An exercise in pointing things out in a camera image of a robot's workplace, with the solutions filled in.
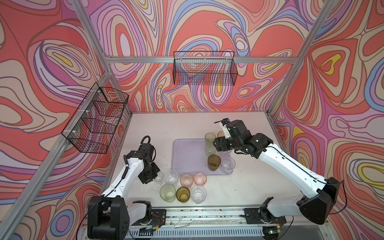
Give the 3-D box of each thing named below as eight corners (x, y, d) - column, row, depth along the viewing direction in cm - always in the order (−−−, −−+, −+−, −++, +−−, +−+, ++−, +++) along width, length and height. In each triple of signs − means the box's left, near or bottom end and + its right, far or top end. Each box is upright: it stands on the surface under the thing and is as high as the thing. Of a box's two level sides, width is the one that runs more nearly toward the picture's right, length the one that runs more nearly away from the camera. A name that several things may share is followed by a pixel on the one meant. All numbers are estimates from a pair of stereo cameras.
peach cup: (180, 188, 84) (179, 184, 79) (181, 178, 88) (180, 173, 83) (193, 188, 84) (193, 184, 79) (193, 178, 88) (193, 173, 83)
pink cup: (193, 188, 84) (193, 183, 79) (193, 176, 89) (193, 171, 83) (206, 188, 85) (207, 183, 79) (205, 176, 89) (206, 171, 83)
